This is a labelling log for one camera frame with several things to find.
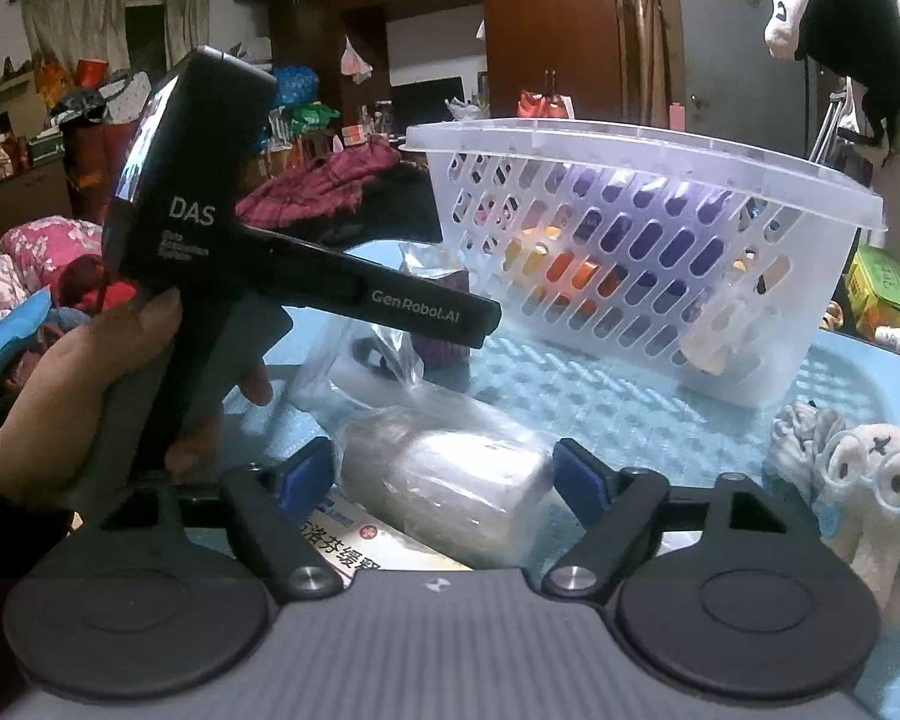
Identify clear plastic perforated basket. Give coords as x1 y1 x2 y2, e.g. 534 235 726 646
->
406 119 884 408

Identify orange white medicine box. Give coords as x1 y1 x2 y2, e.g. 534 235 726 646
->
301 489 468 585

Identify item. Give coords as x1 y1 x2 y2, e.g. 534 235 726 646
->
290 319 554 569

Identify red-brown wooden wardrobe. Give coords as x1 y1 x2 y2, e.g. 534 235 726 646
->
268 0 626 122

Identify grey plush toy with glasses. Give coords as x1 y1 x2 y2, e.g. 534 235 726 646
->
764 401 900 629

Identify person's left hand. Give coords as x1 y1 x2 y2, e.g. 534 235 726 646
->
0 289 182 502

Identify maroon plaid cloth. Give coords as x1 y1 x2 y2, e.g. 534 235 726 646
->
235 138 442 250

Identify grey metal door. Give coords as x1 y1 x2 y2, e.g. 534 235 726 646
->
679 0 811 156

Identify beige window curtains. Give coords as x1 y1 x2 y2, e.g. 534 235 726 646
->
17 0 211 70

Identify pink floral bedding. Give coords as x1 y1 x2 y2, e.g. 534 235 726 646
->
0 215 102 320

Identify white black hanging jacket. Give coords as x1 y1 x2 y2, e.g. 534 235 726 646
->
764 0 900 148

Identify green yellow box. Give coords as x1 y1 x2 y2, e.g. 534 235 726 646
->
845 245 900 340

